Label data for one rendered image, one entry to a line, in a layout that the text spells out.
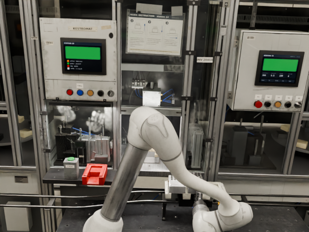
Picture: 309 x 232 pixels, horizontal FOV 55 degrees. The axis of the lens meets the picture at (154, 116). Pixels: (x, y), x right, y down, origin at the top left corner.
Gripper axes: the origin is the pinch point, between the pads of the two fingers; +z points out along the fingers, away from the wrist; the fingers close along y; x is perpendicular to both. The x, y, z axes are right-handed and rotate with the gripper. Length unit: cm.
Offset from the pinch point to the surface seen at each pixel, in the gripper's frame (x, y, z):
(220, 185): -16.1, -2.4, 9.3
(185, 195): 6.7, -3.0, -2.6
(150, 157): 28.5, 1.2, 36.2
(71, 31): 73, 86, 15
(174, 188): 12.8, 0.7, -1.9
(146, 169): 30.3, 0.7, 19.3
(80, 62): 69, 70, 13
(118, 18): 48, 94, 17
